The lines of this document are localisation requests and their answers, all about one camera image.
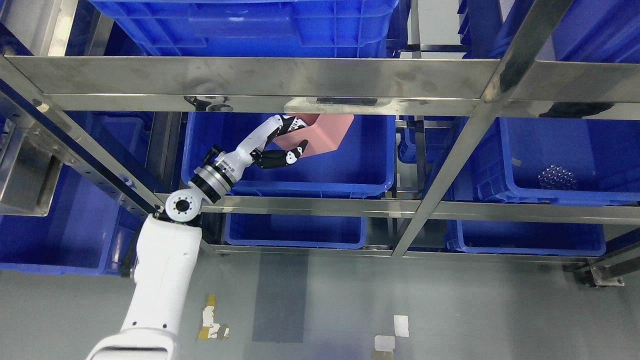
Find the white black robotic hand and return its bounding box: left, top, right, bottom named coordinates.
left=202, top=115, right=309, bottom=173

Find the pink plastic storage box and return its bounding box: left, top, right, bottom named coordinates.
left=273, top=112, right=355, bottom=158

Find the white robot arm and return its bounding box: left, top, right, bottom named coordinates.
left=87, top=114, right=317, bottom=360

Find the blue middle shelf bin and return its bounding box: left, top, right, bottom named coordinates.
left=180, top=112, right=396, bottom=199

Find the blue shelf bin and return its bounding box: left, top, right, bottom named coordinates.
left=180, top=112, right=396, bottom=199
left=91, top=0, right=405, bottom=59
left=449, top=117, right=640, bottom=207

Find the blue top shelf bin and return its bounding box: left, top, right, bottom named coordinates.
left=91, top=0, right=405, bottom=59

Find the steel shelf rack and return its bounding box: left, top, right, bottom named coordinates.
left=0, top=0, right=640, bottom=288

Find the blue right shelf bin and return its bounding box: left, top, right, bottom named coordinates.
left=449, top=117, right=640, bottom=207

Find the blue lower middle bin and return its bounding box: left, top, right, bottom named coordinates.
left=224, top=213, right=367, bottom=249

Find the blue lower right bin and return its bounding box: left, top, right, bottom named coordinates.
left=445, top=219, right=606, bottom=256

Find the blue left large bin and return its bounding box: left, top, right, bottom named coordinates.
left=0, top=111, right=153, bottom=276

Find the cluster of metal balls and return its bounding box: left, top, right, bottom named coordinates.
left=537, top=164, right=578, bottom=191

